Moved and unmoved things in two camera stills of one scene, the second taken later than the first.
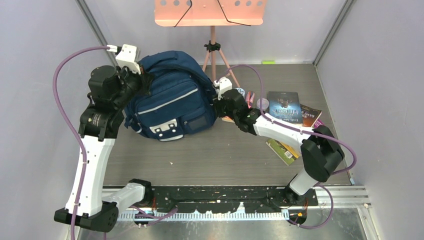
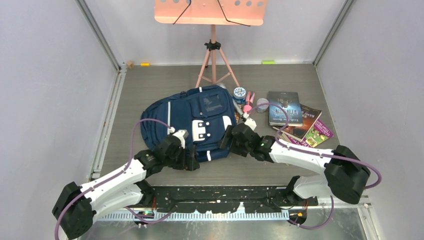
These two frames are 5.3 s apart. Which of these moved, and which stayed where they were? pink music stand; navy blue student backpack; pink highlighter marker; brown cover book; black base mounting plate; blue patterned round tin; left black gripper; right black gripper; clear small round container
Moved: right black gripper; left black gripper; navy blue student backpack
Stayed: pink highlighter marker; blue patterned round tin; pink music stand; clear small round container; brown cover book; black base mounting plate
